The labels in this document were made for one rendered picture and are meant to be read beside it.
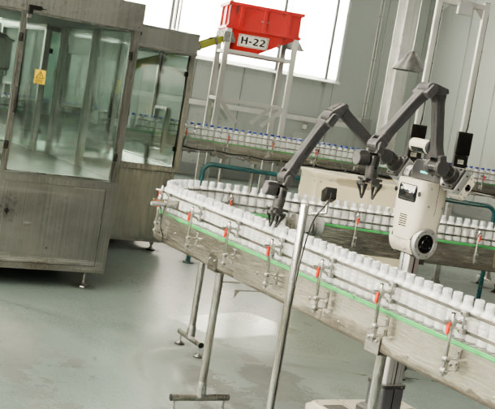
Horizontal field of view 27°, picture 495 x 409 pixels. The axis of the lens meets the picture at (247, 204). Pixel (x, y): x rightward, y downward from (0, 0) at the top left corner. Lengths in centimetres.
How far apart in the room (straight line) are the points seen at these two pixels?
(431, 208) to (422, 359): 126
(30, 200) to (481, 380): 502
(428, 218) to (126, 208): 576
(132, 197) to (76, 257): 228
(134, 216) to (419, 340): 675
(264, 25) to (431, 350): 827
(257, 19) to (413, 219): 707
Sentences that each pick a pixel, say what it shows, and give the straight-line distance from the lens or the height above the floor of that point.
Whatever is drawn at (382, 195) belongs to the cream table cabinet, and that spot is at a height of 107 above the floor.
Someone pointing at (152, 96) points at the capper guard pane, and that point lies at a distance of 1046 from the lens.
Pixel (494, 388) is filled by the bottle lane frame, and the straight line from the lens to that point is 378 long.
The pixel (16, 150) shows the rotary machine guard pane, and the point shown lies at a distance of 806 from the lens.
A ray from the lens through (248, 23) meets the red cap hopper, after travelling 1191.
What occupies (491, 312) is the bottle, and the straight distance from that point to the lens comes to 386.
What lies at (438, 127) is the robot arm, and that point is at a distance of 493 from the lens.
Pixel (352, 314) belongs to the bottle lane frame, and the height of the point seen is 92.
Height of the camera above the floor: 177
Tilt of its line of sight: 6 degrees down
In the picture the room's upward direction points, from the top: 9 degrees clockwise
